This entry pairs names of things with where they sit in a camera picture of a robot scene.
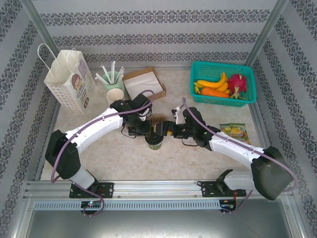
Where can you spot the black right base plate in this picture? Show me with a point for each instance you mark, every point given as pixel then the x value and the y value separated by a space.
pixel 208 189

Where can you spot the stack of paper cups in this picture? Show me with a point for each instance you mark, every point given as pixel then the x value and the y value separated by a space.
pixel 114 95

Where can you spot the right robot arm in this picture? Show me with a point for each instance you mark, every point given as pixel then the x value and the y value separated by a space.
pixel 230 146

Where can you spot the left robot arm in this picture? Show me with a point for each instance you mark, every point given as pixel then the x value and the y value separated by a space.
pixel 99 124

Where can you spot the teal plastic basket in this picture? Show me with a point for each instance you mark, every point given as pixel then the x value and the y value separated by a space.
pixel 210 68

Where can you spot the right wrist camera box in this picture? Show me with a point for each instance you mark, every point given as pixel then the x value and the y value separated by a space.
pixel 178 116

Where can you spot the green straw holder cup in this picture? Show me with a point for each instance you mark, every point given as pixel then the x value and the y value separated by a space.
pixel 119 83

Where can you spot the green coffee cup black lid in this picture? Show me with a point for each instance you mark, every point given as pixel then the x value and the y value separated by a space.
pixel 154 146

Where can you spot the small left circuit board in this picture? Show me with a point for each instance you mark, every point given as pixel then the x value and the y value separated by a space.
pixel 90 204

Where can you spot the small circuit board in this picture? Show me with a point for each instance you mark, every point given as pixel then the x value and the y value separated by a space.
pixel 227 205
pixel 90 204

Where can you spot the white printed paper bag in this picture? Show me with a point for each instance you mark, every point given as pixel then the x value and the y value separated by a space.
pixel 71 94

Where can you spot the green yellow candy bag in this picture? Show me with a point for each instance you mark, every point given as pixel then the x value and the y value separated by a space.
pixel 235 132

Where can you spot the aluminium frame post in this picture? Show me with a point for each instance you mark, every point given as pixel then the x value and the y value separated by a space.
pixel 268 29
pixel 42 24

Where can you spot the small right circuit board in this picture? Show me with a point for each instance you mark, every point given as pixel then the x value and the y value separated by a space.
pixel 227 205

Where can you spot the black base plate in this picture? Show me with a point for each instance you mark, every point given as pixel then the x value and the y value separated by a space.
pixel 208 189
pixel 107 189

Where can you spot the pink dragon fruit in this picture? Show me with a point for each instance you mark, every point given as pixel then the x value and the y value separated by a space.
pixel 237 83

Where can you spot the yellow banana bunch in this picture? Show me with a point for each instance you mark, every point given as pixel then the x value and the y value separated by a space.
pixel 215 84

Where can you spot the aluminium mounting rail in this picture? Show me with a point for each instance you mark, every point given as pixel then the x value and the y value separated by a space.
pixel 158 189

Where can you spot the brown cardboard napkin box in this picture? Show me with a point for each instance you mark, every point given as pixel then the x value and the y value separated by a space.
pixel 162 91

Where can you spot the grey metal panel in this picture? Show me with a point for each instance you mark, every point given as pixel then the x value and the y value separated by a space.
pixel 158 225

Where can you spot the wrapped white straw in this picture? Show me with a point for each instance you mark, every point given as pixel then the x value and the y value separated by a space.
pixel 121 72
pixel 100 78
pixel 119 77
pixel 113 72
pixel 105 72

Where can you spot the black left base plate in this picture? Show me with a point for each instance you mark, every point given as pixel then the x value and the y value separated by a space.
pixel 107 189

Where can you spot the orange carrot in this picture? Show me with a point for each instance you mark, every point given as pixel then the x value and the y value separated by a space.
pixel 213 92

